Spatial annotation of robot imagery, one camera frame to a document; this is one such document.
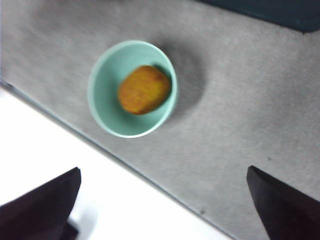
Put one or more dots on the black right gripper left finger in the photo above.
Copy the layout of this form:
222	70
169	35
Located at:
37	215

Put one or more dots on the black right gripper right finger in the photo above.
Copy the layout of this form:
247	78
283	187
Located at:
287	212

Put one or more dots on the teal ribbed bowl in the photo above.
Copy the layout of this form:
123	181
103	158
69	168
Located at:
107	110

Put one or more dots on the orange-brown kiwifruit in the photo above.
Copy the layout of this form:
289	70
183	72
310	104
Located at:
145	90

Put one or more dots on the dark rectangular tray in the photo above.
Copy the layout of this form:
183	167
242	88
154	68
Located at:
275	10

